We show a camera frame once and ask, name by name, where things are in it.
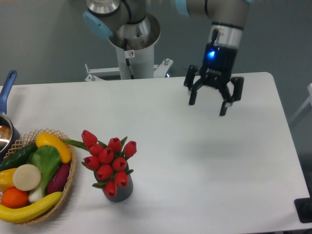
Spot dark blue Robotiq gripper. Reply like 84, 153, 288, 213
184, 43, 244, 116

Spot green cucumber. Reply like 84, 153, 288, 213
0, 142, 38, 171

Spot white frame at right edge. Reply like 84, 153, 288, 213
289, 83, 312, 125

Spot red tulip bouquet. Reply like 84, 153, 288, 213
63, 130, 137, 196

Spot purple sweet potato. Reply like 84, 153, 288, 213
46, 164, 70, 195

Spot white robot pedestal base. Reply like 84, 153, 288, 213
85, 45, 174, 81

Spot yellow banana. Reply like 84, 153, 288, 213
0, 192, 62, 224

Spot beige round slice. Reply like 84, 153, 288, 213
12, 164, 41, 191

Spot black device at table edge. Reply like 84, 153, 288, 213
294, 197, 312, 223

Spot yellow bell pepper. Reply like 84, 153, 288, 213
0, 168, 16, 191

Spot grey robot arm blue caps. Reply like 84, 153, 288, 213
83, 0, 251, 116

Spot dark grey ribbed vase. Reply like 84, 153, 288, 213
94, 165, 133, 202

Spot blue handled saucepan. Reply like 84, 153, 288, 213
0, 70, 20, 162

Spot green bok choy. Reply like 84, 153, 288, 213
27, 145, 60, 203

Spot woven wicker basket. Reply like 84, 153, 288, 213
4, 129, 77, 225

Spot orange fruit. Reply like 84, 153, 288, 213
0, 188, 28, 209

